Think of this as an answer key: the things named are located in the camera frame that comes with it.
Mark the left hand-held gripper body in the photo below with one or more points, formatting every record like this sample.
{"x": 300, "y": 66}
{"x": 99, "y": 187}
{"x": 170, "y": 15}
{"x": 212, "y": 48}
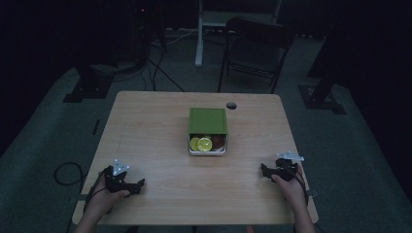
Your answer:
{"x": 117, "y": 181}

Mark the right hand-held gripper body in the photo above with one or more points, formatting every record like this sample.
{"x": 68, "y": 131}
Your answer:
{"x": 286, "y": 168}

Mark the white box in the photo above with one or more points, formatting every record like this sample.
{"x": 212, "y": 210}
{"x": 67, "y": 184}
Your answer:
{"x": 207, "y": 153}

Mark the small cup with yellow lid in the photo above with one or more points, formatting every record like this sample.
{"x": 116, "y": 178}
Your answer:
{"x": 205, "y": 144}
{"x": 193, "y": 144}

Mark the green box lid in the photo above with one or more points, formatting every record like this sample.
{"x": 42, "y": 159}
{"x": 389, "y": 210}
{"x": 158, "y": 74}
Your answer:
{"x": 207, "y": 120}

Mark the person's right hand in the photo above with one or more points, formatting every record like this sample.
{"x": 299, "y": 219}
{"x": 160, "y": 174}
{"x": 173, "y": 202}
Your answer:
{"x": 291, "y": 191}

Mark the person's left hand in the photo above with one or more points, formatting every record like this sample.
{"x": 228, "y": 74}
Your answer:
{"x": 102, "y": 200}

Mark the small cup with brown lid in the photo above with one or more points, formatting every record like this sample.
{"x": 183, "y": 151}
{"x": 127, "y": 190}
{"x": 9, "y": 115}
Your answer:
{"x": 218, "y": 141}

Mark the small black floor strip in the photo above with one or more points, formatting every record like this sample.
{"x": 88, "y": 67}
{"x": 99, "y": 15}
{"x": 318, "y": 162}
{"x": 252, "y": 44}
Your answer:
{"x": 96, "y": 126}

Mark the black stand base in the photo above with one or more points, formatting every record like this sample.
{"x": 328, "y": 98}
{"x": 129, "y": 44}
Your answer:
{"x": 89, "y": 89}
{"x": 320, "y": 98}

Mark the black folding chair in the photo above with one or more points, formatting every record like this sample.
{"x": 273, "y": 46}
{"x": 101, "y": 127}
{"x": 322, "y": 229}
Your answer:
{"x": 256, "y": 45}

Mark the dark cabinet with red light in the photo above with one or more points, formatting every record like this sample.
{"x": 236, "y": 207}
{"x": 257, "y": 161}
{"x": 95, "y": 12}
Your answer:
{"x": 141, "y": 29}

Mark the white desk frame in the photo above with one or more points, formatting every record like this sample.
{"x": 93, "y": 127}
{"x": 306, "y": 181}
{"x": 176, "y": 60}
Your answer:
{"x": 199, "y": 39}

